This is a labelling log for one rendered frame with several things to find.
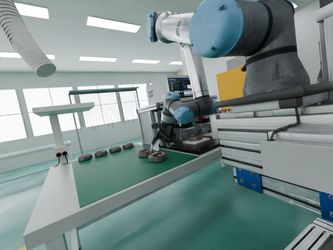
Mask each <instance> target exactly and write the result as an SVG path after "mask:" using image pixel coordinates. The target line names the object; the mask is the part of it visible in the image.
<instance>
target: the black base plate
mask: <svg viewBox="0 0 333 250"><path fill-rule="evenodd" d="M210 132H212V131H211V130H208V133H210ZM203 138H210V140H207V141H204V142H201V143H199V144H189V143H183V141H179V139H177V140H175V142H173V143H174V145H173V144H172V146H170V147H167V145H163V146H160V145H159V148H164V149H169V150H174V151H180V152H185V153H190V154H196V155H201V154H204V153H206V152H208V151H211V150H213V149H215V148H218V147H220V140H219V139H213V137H212V136H204V135H203Z"/></svg>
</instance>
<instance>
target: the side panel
mask: <svg viewBox="0 0 333 250"><path fill-rule="evenodd" d="M137 119H138V124H139V129H140V135H141V140H142V145H144V146H149V147H151V144H152V140H153V138H154V136H155V132H154V128H153V129H152V126H151V125H152V124H153V120H152V115H151V111H146V112H142V113H137Z"/></svg>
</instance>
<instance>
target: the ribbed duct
mask: <svg viewBox="0 0 333 250"><path fill-rule="evenodd" d="M0 24H1V26H2V28H3V30H4V32H5V34H6V36H7V38H8V40H9V42H10V44H11V45H12V46H13V48H14V49H15V50H16V52H17V53H18V54H19V55H20V56H21V57H22V58H23V59H24V61H25V62H26V63H27V64H28V65H29V66H30V67H31V68H32V70H33V71H34V72H35V73H36V74H37V75H38V76H39V77H48V76H51V75H52V74H54V72H55V71H56V66H55V65H54V64H53V63H52V62H51V60H50V59H49V58H48V57H47V56H46V55H45V54H44V53H43V51H42V50H41V49H40V47H39V46H38V44H37V43H36V42H35V40H34V39H33V37H32V36H31V34H30V32H29V31H28V29H27V27H26V25H25V23H24V21H23V19H22V17H21V15H20V13H19V11H18V9H17V7H16V5H15V3H14V1H13V0H0Z"/></svg>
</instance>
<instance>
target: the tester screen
mask: <svg viewBox="0 0 333 250"><path fill-rule="evenodd" d="M168 80H169V86H170V91H172V92H174V91H178V90H180V93H179V94H183V96H180V97H186V96H184V92H183V91H184V90H192V88H187V89H183V85H191V83H190V79H189V78H186V79H168ZM190 96H191V95H190Z"/></svg>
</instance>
